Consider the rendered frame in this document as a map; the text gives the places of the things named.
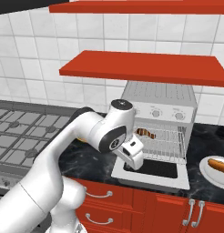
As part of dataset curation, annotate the dark range hood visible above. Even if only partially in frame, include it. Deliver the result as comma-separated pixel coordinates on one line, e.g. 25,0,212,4
0,0,70,15

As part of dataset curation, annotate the hotdog bun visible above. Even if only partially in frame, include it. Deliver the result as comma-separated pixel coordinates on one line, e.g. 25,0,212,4
207,157,224,175

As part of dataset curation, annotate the toaster oven door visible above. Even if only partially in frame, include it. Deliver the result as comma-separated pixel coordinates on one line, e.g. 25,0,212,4
111,155,191,191

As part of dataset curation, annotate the white plate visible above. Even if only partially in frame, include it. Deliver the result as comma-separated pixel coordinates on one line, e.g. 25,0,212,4
199,155,224,191

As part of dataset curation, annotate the silver toaster oven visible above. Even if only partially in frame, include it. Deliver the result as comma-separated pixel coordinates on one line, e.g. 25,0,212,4
120,81,199,166

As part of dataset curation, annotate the silver cupboard door handle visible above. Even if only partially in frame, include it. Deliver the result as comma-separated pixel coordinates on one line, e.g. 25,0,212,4
190,200,206,228
182,198,196,228

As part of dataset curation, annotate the red drawer front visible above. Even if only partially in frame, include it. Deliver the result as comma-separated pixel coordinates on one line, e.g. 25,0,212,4
75,201,134,233
71,177,135,211

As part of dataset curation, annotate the grey gas hob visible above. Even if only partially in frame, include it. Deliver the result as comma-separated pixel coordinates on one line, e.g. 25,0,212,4
0,99,80,195

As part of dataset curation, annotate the red cupboard door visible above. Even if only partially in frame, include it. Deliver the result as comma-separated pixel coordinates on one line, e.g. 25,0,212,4
197,199,224,233
153,192,199,233

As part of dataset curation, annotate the silver drawer handle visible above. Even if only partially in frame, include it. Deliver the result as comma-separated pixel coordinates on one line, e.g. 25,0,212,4
85,213,115,226
84,189,114,199

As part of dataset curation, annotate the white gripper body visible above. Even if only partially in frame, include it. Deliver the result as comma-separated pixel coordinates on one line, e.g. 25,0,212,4
116,144,146,171

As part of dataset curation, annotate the wire toaster oven rack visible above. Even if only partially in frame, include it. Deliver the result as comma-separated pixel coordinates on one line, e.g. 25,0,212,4
142,143,188,165
135,123,187,144

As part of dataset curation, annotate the red wall shelf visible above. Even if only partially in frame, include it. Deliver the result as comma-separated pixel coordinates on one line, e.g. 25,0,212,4
58,49,224,88
48,0,224,15

